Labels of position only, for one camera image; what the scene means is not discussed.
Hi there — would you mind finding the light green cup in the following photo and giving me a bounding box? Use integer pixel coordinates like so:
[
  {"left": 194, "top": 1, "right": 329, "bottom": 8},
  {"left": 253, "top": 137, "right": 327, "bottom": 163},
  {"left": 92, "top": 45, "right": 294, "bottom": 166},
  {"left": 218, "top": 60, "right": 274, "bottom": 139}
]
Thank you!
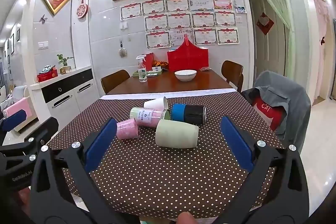
[{"left": 155, "top": 119, "right": 199, "bottom": 148}]

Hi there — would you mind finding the blue and black cup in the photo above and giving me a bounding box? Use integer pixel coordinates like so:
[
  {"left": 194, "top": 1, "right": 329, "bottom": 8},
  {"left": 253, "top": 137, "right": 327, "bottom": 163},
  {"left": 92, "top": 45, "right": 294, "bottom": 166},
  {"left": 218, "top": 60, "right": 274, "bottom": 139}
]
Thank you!
[{"left": 171, "top": 104, "right": 206, "bottom": 125}]

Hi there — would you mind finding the green and pink tumbler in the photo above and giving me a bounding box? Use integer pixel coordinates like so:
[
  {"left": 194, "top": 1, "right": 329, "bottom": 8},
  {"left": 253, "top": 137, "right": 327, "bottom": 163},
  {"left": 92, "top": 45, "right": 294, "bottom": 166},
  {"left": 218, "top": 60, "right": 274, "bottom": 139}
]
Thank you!
[{"left": 130, "top": 106, "right": 171, "bottom": 127}]

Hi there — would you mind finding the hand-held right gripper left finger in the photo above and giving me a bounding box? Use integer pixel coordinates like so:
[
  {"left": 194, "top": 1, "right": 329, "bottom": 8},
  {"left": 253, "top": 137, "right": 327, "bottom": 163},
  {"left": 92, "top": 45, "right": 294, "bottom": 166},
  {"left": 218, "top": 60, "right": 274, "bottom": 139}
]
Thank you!
[{"left": 28, "top": 118, "right": 142, "bottom": 224}]

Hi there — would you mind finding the white table cloth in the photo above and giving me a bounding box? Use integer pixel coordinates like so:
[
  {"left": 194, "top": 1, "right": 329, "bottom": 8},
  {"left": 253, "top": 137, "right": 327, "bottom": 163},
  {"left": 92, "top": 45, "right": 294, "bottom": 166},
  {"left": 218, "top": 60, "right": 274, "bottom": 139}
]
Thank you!
[{"left": 101, "top": 88, "right": 238, "bottom": 101}]

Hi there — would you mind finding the large red gift basket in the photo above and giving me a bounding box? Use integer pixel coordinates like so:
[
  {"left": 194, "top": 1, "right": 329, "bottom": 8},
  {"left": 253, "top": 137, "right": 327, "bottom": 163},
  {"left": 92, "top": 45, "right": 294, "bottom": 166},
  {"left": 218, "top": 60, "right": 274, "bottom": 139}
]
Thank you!
[{"left": 167, "top": 34, "right": 210, "bottom": 72}]

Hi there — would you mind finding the white bowl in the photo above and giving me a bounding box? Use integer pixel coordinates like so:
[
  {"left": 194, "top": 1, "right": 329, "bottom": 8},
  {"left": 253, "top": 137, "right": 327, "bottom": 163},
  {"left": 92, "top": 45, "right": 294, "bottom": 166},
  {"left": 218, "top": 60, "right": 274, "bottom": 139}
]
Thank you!
[{"left": 175, "top": 70, "right": 197, "bottom": 82}]

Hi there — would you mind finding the white door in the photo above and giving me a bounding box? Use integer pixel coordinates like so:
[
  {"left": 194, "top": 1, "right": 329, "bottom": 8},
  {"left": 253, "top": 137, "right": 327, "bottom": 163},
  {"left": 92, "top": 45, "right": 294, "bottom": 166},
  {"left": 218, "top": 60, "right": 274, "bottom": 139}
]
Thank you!
[{"left": 249, "top": 0, "right": 287, "bottom": 78}]

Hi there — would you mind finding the clear spray bottle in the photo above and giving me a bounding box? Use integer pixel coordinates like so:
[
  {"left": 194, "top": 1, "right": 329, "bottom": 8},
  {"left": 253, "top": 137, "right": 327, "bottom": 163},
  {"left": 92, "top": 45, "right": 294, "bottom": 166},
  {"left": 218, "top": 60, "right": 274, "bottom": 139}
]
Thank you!
[{"left": 136, "top": 54, "right": 148, "bottom": 83}]

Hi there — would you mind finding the grey jacket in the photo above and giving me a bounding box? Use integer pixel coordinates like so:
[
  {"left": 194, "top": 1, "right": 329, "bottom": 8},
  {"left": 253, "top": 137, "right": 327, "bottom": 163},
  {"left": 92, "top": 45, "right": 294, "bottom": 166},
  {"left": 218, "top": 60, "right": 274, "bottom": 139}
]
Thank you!
[{"left": 241, "top": 70, "right": 311, "bottom": 141}]

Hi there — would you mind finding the brown polka dot tablecloth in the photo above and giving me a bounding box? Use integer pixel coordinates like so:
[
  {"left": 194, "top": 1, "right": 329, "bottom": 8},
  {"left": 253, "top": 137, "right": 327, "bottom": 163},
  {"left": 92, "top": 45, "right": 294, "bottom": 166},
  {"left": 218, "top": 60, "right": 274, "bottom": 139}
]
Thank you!
[{"left": 47, "top": 95, "right": 285, "bottom": 222}]

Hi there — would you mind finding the pink curtain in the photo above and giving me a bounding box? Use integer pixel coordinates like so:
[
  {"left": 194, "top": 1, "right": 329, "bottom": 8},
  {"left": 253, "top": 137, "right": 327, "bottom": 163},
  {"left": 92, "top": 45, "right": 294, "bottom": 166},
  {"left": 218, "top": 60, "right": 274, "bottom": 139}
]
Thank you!
[{"left": 311, "top": 0, "right": 332, "bottom": 98}]

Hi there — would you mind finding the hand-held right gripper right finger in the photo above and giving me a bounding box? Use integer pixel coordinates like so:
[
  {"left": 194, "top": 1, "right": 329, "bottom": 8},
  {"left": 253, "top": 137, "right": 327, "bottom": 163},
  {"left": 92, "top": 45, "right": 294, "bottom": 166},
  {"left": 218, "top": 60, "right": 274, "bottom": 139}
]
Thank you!
[{"left": 207, "top": 116, "right": 310, "bottom": 224}]

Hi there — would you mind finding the person's right hand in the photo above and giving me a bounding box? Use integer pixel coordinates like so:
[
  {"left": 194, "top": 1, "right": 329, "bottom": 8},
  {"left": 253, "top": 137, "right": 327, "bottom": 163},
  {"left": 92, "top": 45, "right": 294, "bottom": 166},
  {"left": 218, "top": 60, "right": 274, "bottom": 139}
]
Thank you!
[{"left": 176, "top": 212, "right": 196, "bottom": 224}]

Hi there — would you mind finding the light sofa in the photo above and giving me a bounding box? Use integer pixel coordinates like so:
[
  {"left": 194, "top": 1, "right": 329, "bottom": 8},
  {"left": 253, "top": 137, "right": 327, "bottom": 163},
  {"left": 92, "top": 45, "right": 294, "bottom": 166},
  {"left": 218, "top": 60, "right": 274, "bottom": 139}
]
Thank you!
[{"left": 0, "top": 85, "right": 38, "bottom": 132}]

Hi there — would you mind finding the pink patterned cup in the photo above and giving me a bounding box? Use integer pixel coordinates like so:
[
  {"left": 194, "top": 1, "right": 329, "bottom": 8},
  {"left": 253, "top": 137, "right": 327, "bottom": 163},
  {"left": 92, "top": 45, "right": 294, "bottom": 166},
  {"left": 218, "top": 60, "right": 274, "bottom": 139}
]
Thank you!
[{"left": 116, "top": 119, "right": 140, "bottom": 140}]

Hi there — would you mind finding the red printed shirt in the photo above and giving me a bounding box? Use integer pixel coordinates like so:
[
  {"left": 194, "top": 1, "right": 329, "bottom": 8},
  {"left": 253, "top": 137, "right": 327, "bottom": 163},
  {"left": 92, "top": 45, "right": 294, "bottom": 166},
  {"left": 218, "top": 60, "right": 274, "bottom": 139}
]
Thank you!
[{"left": 252, "top": 97, "right": 286, "bottom": 132}]

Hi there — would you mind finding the white and black sideboard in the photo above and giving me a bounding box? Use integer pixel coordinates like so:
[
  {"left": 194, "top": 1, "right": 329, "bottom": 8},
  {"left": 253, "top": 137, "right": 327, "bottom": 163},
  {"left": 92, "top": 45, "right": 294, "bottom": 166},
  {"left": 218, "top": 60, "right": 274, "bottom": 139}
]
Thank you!
[{"left": 30, "top": 68, "right": 93, "bottom": 121}]

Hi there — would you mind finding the hanging key pouch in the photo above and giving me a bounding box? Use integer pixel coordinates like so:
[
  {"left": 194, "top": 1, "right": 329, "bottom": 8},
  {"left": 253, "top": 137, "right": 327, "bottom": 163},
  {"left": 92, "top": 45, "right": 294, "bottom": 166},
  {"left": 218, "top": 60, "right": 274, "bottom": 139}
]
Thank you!
[{"left": 119, "top": 40, "right": 128, "bottom": 58}]

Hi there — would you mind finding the small potted plant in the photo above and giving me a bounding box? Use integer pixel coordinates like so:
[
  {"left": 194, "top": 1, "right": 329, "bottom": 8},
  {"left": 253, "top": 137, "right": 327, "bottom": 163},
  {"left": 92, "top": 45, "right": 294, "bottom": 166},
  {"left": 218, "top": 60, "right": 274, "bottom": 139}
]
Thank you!
[{"left": 57, "top": 53, "right": 74, "bottom": 74}]

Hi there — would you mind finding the red diamond door ornament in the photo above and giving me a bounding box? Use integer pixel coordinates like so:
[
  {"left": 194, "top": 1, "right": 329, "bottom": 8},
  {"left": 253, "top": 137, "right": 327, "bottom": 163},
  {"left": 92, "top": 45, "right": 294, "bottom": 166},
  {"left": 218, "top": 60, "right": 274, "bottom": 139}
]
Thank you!
[{"left": 256, "top": 13, "right": 275, "bottom": 35}]

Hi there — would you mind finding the group of wall certificates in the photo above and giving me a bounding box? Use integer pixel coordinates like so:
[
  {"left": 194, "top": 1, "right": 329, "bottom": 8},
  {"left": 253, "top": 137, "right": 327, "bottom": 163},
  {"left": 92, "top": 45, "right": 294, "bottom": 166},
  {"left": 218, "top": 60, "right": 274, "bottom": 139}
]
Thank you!
[{"left": 120, "top": 0, "right": 240, "bottom": 48}]

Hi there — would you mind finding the brown wooden chair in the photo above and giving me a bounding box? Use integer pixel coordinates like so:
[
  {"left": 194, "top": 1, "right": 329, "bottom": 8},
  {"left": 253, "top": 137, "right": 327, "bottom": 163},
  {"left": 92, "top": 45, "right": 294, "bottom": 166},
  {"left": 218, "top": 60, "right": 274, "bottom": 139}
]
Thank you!
[
  {"left": 221, "top": 60, "right": 244, "bottom": 92},
  {"left": 101, "top": 70, "right": 131, "bottom": 93}
]

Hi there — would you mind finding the white paper cup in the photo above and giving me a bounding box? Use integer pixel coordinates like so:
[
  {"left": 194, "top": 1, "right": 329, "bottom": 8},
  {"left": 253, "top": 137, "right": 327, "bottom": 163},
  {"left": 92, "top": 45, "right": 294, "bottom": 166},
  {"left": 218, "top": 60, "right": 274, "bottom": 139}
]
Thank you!
[{"left": 143, "top": 97, "right": 168, "bottom": 110}]

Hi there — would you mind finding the small red gift bag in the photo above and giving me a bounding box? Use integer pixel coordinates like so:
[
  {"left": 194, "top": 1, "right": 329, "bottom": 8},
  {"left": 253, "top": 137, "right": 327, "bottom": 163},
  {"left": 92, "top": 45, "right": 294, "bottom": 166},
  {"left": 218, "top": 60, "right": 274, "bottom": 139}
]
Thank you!
[{"left": 143, "top": 53, "right": 155, "bottom": 72}]

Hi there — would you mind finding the red gift box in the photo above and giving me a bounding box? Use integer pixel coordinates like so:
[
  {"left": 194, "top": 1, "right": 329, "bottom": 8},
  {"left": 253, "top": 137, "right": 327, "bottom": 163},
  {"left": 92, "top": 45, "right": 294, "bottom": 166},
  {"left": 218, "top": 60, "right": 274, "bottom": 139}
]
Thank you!
[{"left": 37, "top": 64, "right": 58, "bottom": 83}]

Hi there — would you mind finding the round pink wall ornament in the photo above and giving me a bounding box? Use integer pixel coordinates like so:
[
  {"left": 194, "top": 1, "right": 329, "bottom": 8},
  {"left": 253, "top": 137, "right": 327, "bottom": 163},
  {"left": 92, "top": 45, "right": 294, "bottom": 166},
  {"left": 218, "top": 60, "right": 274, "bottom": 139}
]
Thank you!
[{"left": 76, "top": 0, "right": 89, "bottom": 19}]

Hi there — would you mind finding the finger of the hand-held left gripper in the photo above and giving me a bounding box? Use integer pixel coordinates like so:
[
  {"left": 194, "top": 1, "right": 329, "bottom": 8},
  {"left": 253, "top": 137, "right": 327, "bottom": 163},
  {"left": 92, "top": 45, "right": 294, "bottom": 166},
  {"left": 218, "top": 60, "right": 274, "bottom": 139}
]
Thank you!
[
  {"left": 0, "top": 117, "right": 59, "bottom": 162},
  {"left": 0, "top": 110, "right": 28, "bottom": 133}
]

